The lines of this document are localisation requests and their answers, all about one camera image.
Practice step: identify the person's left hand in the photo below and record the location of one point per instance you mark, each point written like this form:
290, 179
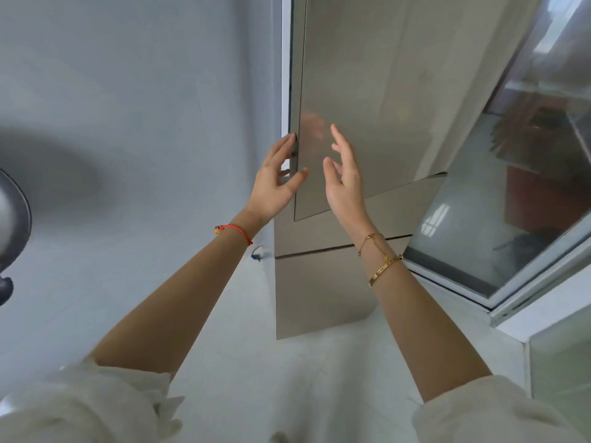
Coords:
272, 189

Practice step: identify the black wok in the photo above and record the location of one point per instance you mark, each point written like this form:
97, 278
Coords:
11, 226

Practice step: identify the grey drawer cabinet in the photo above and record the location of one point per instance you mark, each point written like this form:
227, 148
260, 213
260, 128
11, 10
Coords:
563, 364

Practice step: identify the small dark wall plug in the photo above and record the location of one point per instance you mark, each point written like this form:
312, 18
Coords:
256, 256

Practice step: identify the person's right forearm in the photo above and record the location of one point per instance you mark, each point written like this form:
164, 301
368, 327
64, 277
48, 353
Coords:
425, 332

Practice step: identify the white shirt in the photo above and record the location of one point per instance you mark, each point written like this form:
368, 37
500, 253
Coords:
69, 406

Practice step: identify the sliding glass door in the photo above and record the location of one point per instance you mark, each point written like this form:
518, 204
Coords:
461, 226

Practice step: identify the person's left forearm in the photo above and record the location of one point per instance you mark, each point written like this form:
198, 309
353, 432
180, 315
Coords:
180, 299

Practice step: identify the beige refrigerator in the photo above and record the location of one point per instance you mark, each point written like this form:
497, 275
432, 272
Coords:
369, 78

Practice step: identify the person's right hand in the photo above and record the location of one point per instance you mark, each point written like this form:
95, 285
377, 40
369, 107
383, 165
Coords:
348, 198

